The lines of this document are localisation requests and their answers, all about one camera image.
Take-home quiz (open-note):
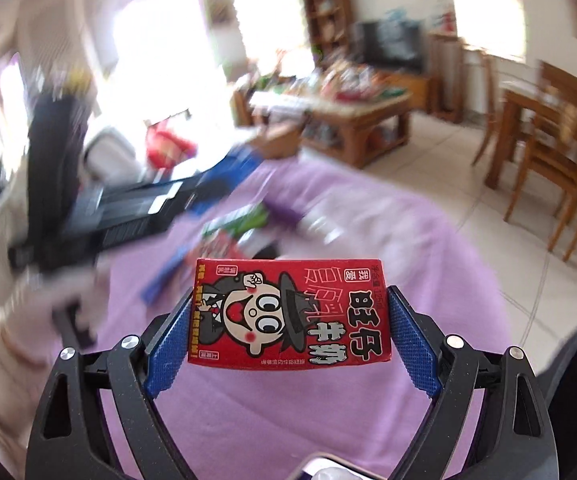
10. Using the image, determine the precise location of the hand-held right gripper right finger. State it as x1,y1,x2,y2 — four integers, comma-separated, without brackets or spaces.
386,285,555,480

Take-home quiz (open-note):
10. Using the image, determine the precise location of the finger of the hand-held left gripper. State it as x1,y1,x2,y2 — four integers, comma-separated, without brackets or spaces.
83,149,265,217
93,207,199,253

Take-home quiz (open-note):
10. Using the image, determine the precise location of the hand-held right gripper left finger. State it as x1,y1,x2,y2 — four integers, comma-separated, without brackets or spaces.
26,287,194,480

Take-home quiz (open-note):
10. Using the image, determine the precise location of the red milk carton black-hat figure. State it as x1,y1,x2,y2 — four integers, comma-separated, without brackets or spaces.
187,257,394,372

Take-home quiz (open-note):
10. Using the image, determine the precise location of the person's left hand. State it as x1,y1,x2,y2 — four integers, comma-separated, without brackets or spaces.
0,260,110,362

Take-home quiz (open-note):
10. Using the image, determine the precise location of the person's right hand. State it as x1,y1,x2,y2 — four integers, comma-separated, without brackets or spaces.
316,465,365,480

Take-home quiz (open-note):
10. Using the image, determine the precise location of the green packet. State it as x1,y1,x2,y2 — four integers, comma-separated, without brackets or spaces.
203,204,270,237

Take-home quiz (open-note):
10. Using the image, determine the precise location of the white cushioned wooden sofa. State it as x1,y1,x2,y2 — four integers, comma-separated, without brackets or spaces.
83,125,249,196

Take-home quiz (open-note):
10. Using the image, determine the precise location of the red cushion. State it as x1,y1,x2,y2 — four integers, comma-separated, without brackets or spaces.
146,140,198,168
147,117,194,148

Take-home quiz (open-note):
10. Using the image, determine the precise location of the purple packet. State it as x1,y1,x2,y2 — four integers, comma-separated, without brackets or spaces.
263,197,304,224

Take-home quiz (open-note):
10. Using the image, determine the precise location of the purple tablecloth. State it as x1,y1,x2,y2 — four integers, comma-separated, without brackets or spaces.
53,157,514,480

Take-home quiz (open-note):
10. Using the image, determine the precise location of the wooden coffee table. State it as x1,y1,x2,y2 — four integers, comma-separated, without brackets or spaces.
233,72,414,168

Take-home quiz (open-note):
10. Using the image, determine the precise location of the assorted tabletop clutter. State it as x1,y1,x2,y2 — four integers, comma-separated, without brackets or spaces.
253,57,404,103

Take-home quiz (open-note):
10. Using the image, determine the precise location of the window with roller blind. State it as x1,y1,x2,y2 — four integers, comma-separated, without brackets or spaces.
446,0,525,61
111,0,210,126
231,0,302,61

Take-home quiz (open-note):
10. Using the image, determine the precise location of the smartphone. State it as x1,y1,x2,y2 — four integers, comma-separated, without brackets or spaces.
288,452,384,480

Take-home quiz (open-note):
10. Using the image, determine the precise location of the wooden bookshelf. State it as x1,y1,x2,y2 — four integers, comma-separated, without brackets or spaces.
305,0,354,68

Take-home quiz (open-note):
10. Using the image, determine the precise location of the wooden television cabinet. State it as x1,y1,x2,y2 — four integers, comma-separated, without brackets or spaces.
393,70,432,113

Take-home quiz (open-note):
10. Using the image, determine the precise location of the flat screen television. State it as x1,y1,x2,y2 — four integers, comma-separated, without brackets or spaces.
359,21,427,73

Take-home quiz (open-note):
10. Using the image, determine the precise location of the tall wooden stand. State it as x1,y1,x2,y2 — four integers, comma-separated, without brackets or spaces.
429,32,467,123

